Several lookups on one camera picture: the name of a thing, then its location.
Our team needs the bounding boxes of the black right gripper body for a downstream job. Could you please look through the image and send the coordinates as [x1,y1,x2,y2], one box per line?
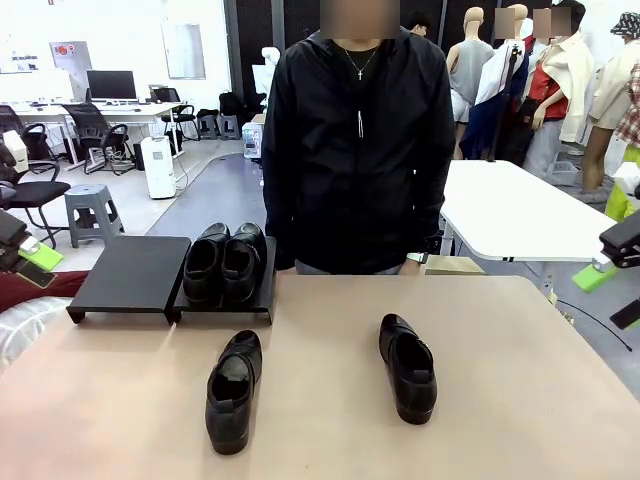
[598,208,640,270]

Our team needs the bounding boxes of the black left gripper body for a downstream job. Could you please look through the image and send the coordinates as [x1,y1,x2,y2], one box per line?
[0,208,30,274]

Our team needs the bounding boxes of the black leather dress shoe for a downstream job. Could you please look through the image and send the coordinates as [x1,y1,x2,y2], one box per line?
[378,313,439,426]
[219,221,269,306]
[182,222,232,307]
[204,329,264,455]

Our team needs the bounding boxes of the person's right forearm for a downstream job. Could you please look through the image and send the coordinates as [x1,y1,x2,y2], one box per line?
[263,189,299,271]

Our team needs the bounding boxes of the person's left forearm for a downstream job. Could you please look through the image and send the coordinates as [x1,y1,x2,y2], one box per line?
[407,189,449,259]

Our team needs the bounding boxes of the black metal shoe stand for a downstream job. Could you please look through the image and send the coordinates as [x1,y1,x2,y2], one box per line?
[169,235,278,326]
[66,235,193,325]

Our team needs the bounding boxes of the dark red cloth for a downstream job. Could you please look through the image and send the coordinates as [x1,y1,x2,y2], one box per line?
[0,269,91,314]

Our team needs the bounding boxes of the neon yellow garment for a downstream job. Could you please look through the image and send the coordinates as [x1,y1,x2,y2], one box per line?
[603,177,635,222]

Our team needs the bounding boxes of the black mesh office chair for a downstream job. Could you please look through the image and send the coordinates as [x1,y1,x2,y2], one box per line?
[62,103,136,176]
[151,87,201,142]
[0,143,72,253]
[0,104,51,161]

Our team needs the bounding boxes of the white plastic sheet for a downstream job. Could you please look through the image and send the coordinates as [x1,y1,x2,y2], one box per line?
[0,294,76,376]

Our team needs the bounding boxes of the white folding table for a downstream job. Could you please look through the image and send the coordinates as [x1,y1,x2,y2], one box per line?
[439,158,619,262]

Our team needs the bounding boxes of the brown cardboard box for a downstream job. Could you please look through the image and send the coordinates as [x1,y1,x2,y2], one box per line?
[423,253,487,277]

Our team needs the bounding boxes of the white air purifier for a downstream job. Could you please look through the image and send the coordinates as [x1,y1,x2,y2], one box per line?
[140,135,177,200]

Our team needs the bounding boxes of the mannequin with bucket hat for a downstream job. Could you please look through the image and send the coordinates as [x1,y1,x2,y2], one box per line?
[579,12,640,205]

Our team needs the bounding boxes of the white office desk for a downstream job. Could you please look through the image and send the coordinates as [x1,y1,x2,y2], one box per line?
[0,101,189,166]

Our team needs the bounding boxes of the mannequin in red top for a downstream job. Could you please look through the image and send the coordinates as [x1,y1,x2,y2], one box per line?
[522,0,596,174]

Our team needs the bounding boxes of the grey board with red sign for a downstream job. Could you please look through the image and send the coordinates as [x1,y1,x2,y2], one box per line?
[48,40,94,101]

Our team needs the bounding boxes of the black computer monitor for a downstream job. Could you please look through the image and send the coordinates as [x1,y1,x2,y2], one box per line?
[86,69,138,101]

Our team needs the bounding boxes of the mannequin in white navy garment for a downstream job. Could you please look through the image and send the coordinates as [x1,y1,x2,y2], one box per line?
[459,3,531,162]

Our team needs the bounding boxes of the mannequin in grey tank top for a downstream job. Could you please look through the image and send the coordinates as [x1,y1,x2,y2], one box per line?
[447,5,497,151]

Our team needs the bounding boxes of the black bag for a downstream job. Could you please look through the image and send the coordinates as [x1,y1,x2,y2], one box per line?
[218,91,264,119]

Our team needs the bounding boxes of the clear plastic storage box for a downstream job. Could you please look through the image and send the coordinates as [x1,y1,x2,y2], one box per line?
[241,122,266,162]

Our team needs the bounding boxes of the person in black jacket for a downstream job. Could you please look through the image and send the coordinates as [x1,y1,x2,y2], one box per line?
[262,0,457,276]

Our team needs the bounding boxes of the dark-haired person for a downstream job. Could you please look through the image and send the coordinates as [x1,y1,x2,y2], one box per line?
[403,9,435,37]

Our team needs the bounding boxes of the thin black cable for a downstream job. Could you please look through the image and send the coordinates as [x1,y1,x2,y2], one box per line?
[556,298,633,354]

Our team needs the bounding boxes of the grey wall panel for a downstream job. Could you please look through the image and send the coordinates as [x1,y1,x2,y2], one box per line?
[161,22,207,81]

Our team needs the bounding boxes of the silver cross necklace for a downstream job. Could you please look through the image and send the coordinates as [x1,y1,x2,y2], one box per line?
[344,47,379,81]

